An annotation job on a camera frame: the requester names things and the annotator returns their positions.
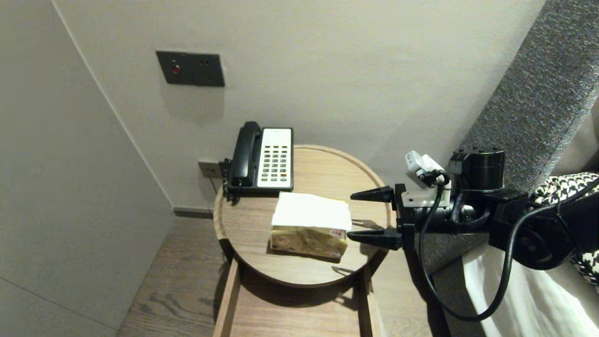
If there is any white and gold tissue pack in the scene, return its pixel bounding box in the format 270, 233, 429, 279
270, 191, 352, 260

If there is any wooden table drawer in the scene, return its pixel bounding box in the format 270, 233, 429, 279
213, 260, 382, 337

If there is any round wooden side table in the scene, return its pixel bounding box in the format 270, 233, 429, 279
213, 144, 393, 288

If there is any black and white desk telephone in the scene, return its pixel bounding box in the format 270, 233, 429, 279
224, 127, 294, 197

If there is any black white houndstooth pillow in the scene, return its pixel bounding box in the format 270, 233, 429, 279
533, 172, 599, 287

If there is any white bed sheet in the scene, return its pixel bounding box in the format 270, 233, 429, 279
462, 243, 599, 337

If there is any black telephone handset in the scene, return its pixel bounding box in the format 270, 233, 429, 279
230, 121, 263, 188

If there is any grey fabric bed headboard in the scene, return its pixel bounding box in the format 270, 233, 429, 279
421, 0, 599, 337

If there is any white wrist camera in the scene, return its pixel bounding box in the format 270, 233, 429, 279
405, 150, 452, 209

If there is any black smooth arm cable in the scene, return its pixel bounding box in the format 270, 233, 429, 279
419, 176, 599, 322

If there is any black coiled telephone cord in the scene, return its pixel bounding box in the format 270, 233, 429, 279
220, 158, 241, 205

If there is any grey wall socket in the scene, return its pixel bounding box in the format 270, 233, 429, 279
197, 161, 223, 179

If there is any dark wall switch panel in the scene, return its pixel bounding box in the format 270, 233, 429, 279
156, 51, 226, 88

